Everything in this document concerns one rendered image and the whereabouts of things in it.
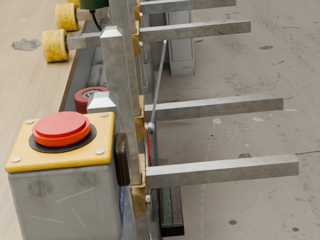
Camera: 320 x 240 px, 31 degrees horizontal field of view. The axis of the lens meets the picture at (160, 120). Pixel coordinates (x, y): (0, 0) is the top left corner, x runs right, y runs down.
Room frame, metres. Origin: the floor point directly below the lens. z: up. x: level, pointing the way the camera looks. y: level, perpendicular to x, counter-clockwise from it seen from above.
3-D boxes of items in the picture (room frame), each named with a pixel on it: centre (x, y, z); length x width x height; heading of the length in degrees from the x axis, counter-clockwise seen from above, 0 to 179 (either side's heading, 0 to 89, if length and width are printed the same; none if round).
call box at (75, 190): (0.36, 0.07, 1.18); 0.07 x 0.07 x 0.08; 89
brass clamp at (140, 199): (0.90, 0.06, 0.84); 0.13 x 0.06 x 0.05; 179
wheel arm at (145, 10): (1.66, 0.00, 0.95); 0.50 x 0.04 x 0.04; 89
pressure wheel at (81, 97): (1.16, 0.14, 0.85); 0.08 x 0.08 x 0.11
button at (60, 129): (0.36, 0.07, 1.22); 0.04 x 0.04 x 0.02
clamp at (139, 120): (1.15, 0.06, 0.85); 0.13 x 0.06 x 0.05; 179
